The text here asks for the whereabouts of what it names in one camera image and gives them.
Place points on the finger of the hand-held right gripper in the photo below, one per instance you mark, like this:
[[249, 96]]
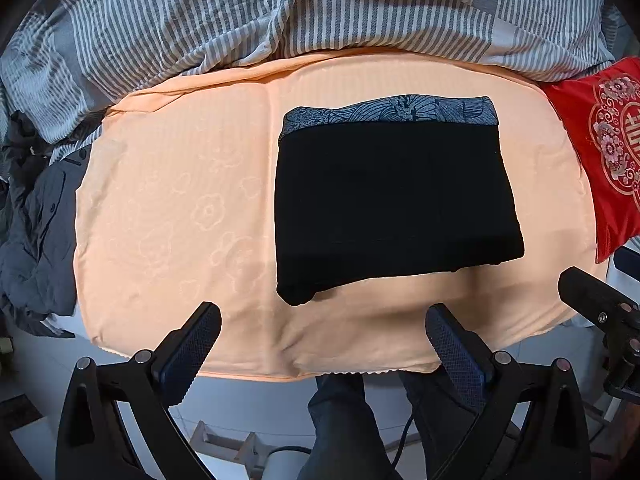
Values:
[[585, 290]]

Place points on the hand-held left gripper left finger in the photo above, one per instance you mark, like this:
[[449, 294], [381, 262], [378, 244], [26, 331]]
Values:
[[192, 350]]

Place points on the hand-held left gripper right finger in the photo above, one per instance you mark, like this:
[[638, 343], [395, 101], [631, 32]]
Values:
[[450, 345]]

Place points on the black pants with patterned waistband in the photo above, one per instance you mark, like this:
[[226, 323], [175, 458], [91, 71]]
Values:
[[390, 210]]

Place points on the person's right leg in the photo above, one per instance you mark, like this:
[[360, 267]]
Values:
[[430, 420]]

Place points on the peach bed sheet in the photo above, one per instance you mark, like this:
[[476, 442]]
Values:
[[175, 210]]

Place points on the red embroidered pillow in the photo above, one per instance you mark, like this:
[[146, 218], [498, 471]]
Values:
[[575, 105]]

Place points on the dark grey jacket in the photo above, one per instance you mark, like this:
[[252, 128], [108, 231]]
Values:
[[40, 240]]

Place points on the grey striped duvet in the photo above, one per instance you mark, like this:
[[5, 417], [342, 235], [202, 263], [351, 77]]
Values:
[[175, 20]]

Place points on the wooden frame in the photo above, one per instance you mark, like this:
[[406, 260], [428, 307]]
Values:
[[250, 447]]

